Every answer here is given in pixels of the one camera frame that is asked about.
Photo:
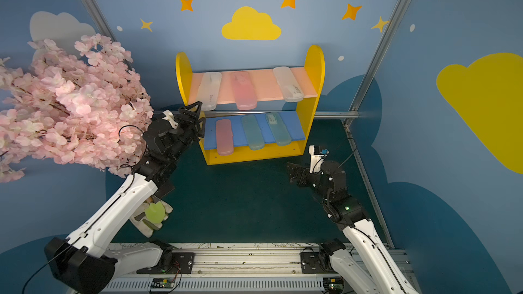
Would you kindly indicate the green pencil case middle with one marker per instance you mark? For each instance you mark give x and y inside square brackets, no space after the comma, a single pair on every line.
[253,133]

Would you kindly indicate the aluminium frame post right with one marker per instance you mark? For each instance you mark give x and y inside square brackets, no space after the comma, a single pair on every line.
[396,18]

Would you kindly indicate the teal pencil case right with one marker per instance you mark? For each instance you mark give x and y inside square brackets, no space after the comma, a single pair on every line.
[278,128]

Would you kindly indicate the white pencil case with label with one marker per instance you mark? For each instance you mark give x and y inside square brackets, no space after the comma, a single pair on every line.
[288,84]

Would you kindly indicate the left green circuit board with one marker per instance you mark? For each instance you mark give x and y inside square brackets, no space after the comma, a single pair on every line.
[163,284]

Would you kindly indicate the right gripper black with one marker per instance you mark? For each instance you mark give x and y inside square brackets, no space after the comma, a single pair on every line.
[300,173]

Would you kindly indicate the aluminium floor rail right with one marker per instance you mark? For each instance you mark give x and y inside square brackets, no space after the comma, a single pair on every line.
[369,189]

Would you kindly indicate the pink cherry blossom tree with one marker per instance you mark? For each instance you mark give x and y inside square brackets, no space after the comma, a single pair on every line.
[87,108]

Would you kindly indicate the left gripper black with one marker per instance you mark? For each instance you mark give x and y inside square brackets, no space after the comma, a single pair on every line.
[190,119]

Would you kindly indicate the right green circuit board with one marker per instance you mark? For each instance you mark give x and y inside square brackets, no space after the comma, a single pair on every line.
[333,285]

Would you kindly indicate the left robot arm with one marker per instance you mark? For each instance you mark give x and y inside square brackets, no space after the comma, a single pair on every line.
[83,260]

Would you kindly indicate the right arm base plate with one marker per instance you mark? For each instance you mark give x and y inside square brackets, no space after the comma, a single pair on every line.
[315,263]

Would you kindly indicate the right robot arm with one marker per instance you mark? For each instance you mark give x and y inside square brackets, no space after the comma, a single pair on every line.
[312,198]

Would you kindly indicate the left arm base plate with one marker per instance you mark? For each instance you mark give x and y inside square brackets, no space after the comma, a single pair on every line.
[172,262]

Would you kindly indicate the frosted white pencil case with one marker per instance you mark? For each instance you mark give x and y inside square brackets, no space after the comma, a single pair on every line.
[208,90]

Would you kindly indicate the aluminium frame post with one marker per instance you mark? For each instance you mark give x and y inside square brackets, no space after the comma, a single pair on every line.
[88,2]
[396,18]

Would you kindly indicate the yellow wooden shelf unit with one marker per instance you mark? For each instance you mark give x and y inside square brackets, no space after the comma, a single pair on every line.
[310,77]

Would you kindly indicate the aluminium frame rail back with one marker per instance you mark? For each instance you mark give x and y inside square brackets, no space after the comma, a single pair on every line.
[319,115]

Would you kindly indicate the aluminium frame post left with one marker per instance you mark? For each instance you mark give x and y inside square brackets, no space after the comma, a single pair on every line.
[88,2]

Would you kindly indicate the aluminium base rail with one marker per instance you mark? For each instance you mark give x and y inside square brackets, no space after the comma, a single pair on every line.
[275,267]

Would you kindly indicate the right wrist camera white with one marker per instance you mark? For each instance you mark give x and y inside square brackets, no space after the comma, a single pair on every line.
[318,155]

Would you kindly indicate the green circuit board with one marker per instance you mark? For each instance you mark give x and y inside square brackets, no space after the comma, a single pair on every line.
[163,284]
[333,285]

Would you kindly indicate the pink pencil case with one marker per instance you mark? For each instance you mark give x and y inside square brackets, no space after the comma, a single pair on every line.
[243,91]
[224,137]

